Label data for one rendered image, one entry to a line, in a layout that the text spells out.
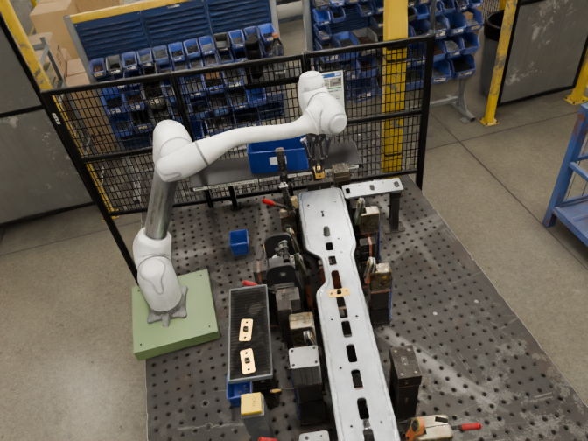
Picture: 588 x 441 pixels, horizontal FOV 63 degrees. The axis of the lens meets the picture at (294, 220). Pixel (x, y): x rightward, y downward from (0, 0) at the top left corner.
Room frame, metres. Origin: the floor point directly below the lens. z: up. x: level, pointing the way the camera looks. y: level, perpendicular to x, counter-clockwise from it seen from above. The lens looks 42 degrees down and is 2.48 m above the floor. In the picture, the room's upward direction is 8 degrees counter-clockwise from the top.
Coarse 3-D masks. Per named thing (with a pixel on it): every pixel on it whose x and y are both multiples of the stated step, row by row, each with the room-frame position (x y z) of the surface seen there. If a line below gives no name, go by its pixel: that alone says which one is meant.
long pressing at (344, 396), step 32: (320, 192) 1.83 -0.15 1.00; (320, 224) 1.60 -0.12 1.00; (320, 256) 1.40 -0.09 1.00; (352, 256) 1.38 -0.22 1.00; (320, 288) 1.23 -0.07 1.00; (352, 288) 1.21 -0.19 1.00; (320, 320) 1.07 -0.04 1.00; (352, 320) 1.05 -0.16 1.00; (352, 384) 0.80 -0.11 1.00; (384, 384) 0.79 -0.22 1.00; (352, 416) 0.69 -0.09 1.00; (384, 416) 0.68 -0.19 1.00
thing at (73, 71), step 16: (48, 32) 4.73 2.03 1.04; (64, 48) 5.14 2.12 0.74; (64, 64) 4.62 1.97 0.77; (80, 64) 4.64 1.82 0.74; (80, 80) 4.25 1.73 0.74; (64, 96) 4.38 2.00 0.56; (80, 96) 4.03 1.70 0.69; (80, 112) 4.01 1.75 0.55; (96, 112) 4.04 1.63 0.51; (112, 144) 4.05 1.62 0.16
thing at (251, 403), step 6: (246, 396) 0.73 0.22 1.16; (252, 396) 0.72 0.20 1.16; (258, 396) 0.72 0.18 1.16; (246, 402) 0.71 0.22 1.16; (252, 402) 0.70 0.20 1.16; (258, 402) 0.70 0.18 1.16; (246, 408) 0.69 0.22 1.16; (252, 408) 0.69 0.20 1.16; (258, 408) 0.69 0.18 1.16; (246, 414) 0.68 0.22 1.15
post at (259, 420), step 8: (264, 400) 0.73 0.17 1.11; (264, 408) 0.70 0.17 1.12; (248, 416) 0.67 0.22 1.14; (256, 416) 0.67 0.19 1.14; (264, 416) 0.67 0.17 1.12; (248, 424) 0.67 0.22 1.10; (256, 424) 0.67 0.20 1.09; (264, 424) 0.67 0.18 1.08; (248, 432) 0.67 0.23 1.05; (256, 432) 0.67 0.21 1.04; (264, 432) 0.67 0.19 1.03; (272, 432) 0.73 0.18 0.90; (256, 440) 0.68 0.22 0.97
